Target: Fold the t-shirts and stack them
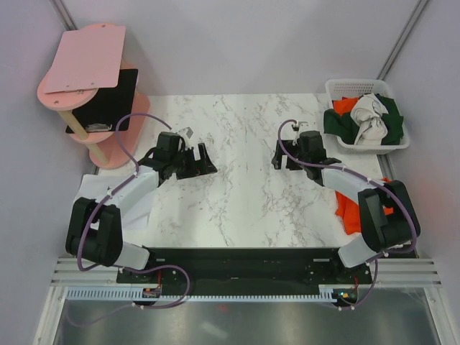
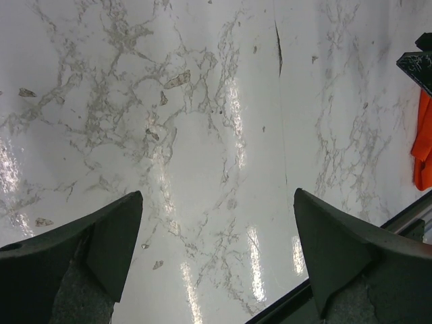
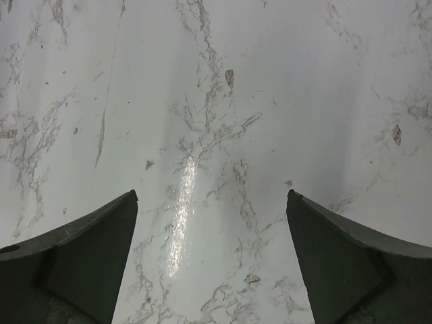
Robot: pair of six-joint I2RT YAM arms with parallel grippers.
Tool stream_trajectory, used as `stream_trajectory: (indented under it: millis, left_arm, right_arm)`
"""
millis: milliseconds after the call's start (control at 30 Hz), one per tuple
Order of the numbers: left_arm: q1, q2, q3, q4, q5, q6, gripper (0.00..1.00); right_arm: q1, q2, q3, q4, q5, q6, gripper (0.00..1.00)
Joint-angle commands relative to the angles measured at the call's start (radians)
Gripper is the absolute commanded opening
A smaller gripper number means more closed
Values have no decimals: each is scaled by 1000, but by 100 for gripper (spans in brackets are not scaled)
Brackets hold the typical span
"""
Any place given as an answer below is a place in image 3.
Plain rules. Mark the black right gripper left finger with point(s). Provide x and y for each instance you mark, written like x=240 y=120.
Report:
x=73 y=273

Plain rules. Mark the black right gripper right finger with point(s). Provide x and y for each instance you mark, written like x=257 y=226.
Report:
x=355 y=274

